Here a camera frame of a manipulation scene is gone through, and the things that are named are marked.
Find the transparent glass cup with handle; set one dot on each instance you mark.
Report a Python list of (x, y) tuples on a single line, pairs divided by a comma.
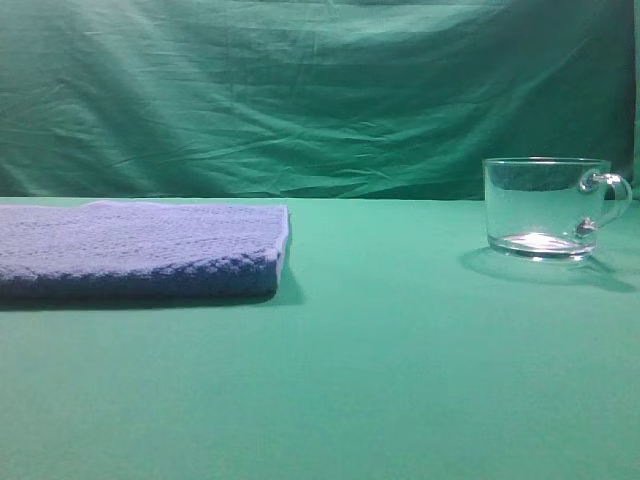
[(551, 208)]

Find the green backdrop cloth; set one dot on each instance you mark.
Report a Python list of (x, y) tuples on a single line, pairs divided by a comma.
[(309, 99)]

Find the folded blue towel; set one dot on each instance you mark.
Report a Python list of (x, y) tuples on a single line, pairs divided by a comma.
[(109, 249)]

